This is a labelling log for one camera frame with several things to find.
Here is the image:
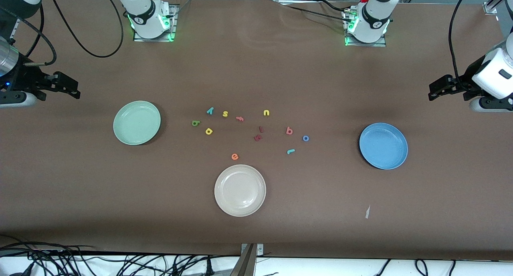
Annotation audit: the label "silver metal clamp bracket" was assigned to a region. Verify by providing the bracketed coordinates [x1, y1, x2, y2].
[240, 243, 264, 257]

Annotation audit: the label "green round plate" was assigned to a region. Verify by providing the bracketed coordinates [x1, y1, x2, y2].
[113, 101, 162, 145]

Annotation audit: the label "blue round plate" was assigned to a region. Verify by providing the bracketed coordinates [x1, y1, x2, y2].
[359, 123, 408, 170]

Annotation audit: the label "grey metal beam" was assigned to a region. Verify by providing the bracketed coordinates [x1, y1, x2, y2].
[230, 244, 257, 276]

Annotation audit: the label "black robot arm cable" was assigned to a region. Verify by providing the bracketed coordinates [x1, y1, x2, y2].
[448, 0, 507, 94]
[12, 0, 124, 66]

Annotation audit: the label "black cable on table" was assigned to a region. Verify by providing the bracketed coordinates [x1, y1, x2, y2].
[281, 0, 353, 23]

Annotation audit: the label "white round plate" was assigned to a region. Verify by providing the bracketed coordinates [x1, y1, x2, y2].
[214, 164, 267, 217]

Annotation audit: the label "brown table cover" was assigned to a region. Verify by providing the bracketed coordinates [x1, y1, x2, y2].
[0, 0, 513, 261]

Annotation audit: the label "aluminium frame rail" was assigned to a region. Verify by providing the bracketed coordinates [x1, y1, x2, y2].
[7, 16, 20, 44]
[483, 0, 513, 15]

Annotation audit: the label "tangled black cables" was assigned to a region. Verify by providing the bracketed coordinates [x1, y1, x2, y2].
[0, 235, 225, 276]

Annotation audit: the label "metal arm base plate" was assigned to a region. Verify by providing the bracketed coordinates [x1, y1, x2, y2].
[133, 4, 178, 42]
[345, 8, 387, 47]

